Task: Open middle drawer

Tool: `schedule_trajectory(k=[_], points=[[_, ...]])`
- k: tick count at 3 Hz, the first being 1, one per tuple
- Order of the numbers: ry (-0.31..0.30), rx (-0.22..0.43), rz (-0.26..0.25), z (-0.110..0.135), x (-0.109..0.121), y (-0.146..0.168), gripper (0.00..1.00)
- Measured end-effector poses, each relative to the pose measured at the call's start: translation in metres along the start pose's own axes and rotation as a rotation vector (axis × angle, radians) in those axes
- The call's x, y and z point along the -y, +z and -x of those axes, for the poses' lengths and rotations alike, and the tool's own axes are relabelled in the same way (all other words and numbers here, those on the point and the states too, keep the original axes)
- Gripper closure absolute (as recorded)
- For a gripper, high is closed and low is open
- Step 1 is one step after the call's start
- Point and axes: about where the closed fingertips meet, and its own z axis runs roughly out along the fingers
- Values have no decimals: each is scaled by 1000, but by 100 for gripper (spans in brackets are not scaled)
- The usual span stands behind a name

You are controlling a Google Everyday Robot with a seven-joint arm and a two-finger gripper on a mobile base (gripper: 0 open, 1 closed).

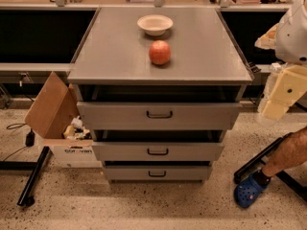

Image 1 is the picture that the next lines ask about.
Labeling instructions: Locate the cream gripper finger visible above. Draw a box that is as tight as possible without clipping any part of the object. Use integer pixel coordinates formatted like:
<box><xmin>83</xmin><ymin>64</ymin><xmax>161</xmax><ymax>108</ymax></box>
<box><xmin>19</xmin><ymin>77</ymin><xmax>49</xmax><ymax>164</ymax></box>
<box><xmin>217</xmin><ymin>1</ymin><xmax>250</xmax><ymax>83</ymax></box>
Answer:
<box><xmin>254</xmin><ymin>24</ymin><xmax>278</xmax><ymax>50</ymax></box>
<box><xmin>261</xmin><ymin>64</ymin><xmax>307</xmax><ymax>120</ymax></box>

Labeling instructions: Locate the grey drawer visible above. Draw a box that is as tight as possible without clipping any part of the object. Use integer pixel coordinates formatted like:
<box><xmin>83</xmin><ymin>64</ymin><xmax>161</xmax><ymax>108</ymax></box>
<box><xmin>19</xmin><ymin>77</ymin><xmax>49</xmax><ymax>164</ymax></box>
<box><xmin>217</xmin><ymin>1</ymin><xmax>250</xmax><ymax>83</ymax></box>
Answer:
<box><xmin>103</xmin><ymin>166</ymin><xmax>212</xmax><ymax>181</ymax></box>
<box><xmin>92</xmin><ymin>142</ymin><xmax>224</xmax><ymax>161</ymax></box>
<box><xmin>77</xmin><ymin>102</ymin><xmax>240</xmax><ymax>130</ymax></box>

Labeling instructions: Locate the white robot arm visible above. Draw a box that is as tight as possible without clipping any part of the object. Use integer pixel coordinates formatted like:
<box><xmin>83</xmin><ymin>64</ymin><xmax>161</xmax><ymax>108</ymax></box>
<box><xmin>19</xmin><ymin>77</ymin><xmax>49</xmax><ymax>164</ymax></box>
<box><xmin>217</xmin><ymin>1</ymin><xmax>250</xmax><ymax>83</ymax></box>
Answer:
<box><xmin>254</xmin><ymin>0</ymin><xmax>307</xmax><ymax>120</ymax></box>

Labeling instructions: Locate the grey drawer cabinet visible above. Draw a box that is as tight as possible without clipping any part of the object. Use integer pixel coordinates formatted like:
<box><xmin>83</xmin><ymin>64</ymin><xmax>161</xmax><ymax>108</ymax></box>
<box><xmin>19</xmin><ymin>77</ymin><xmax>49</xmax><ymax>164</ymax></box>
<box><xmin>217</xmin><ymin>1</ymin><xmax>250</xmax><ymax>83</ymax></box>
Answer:
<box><xmin>66</xmin><ymin>6</ymin><xmax>254</xmax><ymax>184</ymax></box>

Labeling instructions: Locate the grey top drawer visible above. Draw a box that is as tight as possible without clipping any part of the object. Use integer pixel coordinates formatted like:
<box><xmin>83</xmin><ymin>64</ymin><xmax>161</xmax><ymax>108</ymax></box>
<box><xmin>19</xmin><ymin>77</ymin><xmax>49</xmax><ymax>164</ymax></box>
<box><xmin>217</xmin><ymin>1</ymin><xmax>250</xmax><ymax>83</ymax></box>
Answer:
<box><xmin>77</xmin><ymin>102</ymin><xmax>240</xmax><ymax>130</ymax></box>

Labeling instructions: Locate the grey bottom drawer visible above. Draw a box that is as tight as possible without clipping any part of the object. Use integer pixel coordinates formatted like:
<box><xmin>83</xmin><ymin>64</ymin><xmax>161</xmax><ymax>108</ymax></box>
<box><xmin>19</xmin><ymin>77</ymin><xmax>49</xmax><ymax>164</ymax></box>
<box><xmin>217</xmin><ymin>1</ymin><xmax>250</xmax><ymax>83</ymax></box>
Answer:
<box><xmin>103</xmin><ymin>166</ymin><xmax>212</xmax><ymax>181</ymax></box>

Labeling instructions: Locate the open cardboard box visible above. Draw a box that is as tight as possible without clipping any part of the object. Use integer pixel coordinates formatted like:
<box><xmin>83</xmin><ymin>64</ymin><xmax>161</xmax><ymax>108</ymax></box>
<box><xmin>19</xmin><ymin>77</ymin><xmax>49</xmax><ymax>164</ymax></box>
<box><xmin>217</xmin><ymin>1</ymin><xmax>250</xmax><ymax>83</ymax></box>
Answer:
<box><xmin>25</xmin><ymin>72</ymin><xmax>102</xmax><ymax>168</ymax></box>

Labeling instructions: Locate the person's bare leg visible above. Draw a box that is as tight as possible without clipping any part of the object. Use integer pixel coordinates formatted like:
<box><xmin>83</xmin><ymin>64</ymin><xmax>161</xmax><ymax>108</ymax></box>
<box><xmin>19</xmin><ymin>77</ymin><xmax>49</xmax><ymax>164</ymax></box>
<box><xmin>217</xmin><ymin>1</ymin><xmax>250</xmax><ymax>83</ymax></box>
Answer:
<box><xmin>253</xmin><ymin>127</ymin><xmax>307</xmax><ymax>186</ymax></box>

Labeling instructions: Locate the black chair base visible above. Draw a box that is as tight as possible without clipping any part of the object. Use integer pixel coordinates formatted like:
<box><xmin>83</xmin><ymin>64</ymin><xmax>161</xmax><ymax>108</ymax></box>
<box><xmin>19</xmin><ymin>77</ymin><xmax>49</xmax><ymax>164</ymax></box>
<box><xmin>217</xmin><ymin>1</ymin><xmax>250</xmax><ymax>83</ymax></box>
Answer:
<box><xmin>233</xmin><ymin>128</ymin><xmax>307</xmax><ymax>208</ymax></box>

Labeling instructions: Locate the red apple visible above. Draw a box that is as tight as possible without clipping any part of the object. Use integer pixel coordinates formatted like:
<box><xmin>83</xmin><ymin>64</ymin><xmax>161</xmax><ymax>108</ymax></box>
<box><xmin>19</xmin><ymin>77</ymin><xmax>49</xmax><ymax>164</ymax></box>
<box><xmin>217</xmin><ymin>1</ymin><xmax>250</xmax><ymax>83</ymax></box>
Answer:
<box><xmin>149</xmin><ymin>40</ymin><xmax>171</xmax><ymax>65</ymax></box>

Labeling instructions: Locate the white bowl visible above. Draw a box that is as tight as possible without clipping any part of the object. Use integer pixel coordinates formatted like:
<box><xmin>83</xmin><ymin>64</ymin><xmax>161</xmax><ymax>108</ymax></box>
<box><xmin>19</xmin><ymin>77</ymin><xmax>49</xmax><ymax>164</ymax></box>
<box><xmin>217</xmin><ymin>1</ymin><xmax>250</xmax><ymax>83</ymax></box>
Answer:
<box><xmin>137</xmin><ymin>14</ymin><xmax>173</xmax><ymax>36</ymax></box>

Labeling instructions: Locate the blue croc shoe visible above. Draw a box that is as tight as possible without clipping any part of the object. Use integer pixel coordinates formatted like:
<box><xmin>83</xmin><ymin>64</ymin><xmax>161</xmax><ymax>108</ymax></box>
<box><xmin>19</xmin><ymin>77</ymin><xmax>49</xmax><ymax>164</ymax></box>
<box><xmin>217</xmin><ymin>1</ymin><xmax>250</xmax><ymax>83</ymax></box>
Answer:
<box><xmin>233</xmin><ymin>174</ymin><xmax>268</xmax><ymax>208</ymax></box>

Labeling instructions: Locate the black power adapter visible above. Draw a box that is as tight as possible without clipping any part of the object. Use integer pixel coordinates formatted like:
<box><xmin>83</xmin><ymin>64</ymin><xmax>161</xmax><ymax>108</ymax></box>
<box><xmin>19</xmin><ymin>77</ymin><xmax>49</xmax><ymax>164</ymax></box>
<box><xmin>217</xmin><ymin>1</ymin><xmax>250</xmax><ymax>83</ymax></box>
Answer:
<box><xmin>25</xmin><ymin>130</ymin><xmax>35</xmax><ymax>147</ymax></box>

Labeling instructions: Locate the black table leg frame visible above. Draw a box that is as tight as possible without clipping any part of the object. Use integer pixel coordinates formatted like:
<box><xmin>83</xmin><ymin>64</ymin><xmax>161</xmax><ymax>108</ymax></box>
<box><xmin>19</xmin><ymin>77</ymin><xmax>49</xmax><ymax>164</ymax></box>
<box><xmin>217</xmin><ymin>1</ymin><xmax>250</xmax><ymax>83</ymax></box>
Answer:
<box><xmin>0</xmin><ymin>147</ymin><xmax>50</xmax><ymax>207</ymax></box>

